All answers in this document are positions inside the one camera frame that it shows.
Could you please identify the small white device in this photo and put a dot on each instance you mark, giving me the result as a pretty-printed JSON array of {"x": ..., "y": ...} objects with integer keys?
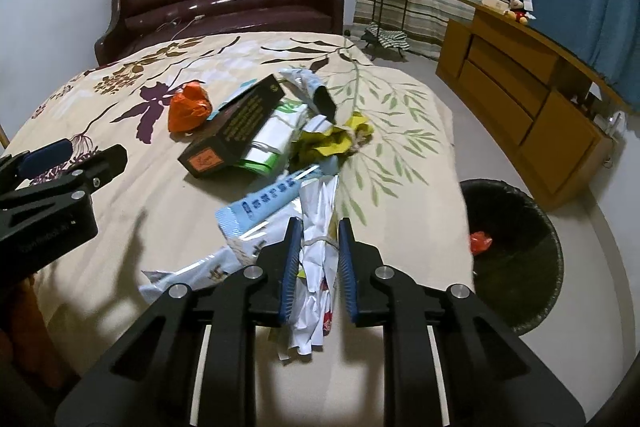
[{"x": 614, "y": 124}]

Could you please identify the person's left forearm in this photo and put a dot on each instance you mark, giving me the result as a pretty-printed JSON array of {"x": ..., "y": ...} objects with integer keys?
[{"x": 30, "y": 332}]

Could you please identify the floral printed blanket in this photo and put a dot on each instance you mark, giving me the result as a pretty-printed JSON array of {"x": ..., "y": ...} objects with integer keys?
[{"x": 100, "y": 232}]

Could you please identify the silver blue crumpled packet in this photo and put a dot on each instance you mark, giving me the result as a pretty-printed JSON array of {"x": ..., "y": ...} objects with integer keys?
[{"x": 302, "y": 82}]

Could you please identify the silver flat foil packet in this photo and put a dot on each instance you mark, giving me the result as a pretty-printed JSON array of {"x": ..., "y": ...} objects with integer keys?
[{"x": 200, "y": 272}]

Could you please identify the small white wrapper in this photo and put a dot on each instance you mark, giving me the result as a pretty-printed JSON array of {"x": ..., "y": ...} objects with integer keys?
[{"x": 317, "y": 125}]

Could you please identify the yellow crumpled wrapper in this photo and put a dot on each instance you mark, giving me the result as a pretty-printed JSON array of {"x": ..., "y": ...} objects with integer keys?
[{"x": 330, "y": 144}]

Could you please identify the mouse plush toy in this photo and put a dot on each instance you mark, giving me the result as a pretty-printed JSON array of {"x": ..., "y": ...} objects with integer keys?
[{"x": 517, "y": 9}]

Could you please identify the white box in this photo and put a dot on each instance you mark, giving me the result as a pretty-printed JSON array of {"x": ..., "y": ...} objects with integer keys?
[{"x": 492, "y": 3}]

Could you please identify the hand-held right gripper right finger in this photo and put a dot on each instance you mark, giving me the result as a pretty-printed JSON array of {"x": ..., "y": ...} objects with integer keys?
[{"x": 347, "y": 272}]

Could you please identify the wooden cabinet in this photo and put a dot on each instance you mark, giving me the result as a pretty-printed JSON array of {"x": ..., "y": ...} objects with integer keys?
[{"x": 505, "y": 77}]

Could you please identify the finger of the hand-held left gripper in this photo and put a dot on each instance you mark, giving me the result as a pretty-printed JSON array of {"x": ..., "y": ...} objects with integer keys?
[
  {"x": 100, "y": 167},
  {"x": 47, "y": 155}
]

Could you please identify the teal and white packet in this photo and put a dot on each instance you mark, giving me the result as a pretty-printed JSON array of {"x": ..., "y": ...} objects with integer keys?
[{"x": 240, "y": 94}]

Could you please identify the green and white packet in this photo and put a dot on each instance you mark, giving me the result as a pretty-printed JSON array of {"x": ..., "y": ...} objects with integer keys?
[{"x": 272, "y": 137}]

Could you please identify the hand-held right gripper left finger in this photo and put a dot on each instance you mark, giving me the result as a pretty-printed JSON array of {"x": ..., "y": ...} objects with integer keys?
[{"x": 293, "y": 267}]

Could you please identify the light blue printed packet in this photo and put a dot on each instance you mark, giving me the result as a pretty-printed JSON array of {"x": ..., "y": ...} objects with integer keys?
[{"x": 260, "y": 204}]

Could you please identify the dark brown carton box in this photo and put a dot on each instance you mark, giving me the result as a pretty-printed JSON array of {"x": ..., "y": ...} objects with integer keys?
[{"x": 235, "y": 127}]

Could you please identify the black trash bin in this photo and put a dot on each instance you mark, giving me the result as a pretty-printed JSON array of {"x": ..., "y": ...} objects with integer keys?
[{"x": 520, "y": 267}]

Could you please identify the white paper wrapper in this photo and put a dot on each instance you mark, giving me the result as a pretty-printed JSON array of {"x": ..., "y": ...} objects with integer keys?
[{"x": 317, "y": 217}]

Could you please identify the small orange wrapper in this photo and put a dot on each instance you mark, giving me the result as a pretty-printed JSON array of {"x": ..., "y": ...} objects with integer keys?
[{"x": 480, "y": 243}]

